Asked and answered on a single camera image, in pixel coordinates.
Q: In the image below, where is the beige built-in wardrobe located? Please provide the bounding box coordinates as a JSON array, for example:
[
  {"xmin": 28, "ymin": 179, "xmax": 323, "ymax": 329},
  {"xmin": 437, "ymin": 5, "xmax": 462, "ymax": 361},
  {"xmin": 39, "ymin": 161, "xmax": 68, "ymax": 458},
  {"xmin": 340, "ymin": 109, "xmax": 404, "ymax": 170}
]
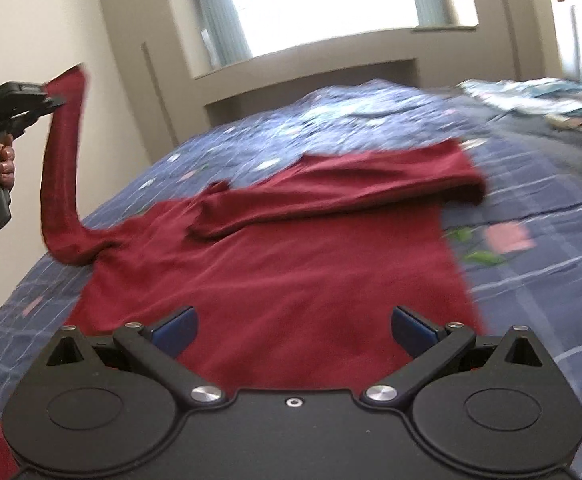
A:
[
  {"xmin": 464, "ymin": 0, "xmax": 547, "ymax": 86},
  {"xmin": 93, "ymin": 0, "xmax": 192, "ymax": 153}
]

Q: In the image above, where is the dark red sweater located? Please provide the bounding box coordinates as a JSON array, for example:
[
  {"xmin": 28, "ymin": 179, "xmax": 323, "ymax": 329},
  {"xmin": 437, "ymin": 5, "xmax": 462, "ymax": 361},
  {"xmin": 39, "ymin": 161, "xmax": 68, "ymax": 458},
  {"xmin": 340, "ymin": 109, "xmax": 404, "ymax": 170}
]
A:
[{"xmin": 0, "ymin": 64, "xmax": 489, "ymax": 480}]

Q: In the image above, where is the blue checked bedspread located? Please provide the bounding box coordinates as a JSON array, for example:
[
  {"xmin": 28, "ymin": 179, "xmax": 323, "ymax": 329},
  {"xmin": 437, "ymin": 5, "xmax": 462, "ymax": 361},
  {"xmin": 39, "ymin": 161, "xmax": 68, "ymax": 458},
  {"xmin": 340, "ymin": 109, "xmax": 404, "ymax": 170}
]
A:
[{"xmin": 0, "ymin": 79, "xmax": 582, "ymax": 480}]

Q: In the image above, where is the window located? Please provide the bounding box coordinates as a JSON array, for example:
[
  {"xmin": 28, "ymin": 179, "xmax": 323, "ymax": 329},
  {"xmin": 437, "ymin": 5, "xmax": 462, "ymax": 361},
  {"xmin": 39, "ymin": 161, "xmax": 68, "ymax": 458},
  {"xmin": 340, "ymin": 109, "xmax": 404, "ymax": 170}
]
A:
[{"xmin": 186, "ymin": 0, "xmax": 479, "ymax": 78}]

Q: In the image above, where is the light blue patterned cloth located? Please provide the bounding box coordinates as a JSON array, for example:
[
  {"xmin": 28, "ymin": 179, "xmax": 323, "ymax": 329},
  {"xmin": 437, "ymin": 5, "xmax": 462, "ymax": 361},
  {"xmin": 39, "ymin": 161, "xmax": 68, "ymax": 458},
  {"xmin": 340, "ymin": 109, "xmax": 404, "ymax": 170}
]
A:
[{"xmin": 458, "ymin": 77, "xmax": 582, "ymax": 122}]

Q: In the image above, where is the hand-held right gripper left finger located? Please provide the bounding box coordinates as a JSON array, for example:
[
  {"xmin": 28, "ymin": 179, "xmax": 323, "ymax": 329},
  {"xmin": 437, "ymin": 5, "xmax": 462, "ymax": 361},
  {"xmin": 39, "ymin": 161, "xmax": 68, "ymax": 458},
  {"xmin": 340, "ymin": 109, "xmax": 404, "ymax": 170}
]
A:
[{"xmin": 46, "ymin": 305, "xmax": 225, "ymax": 406}]

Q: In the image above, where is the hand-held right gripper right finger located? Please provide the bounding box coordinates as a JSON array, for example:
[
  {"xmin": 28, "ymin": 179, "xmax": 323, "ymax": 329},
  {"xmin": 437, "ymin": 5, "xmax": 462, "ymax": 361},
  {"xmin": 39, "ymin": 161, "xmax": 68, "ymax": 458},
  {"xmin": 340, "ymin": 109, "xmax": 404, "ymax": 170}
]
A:
[{"xmin": 360, "ymin": 305, "xmax": 545, "ymax": 406}]

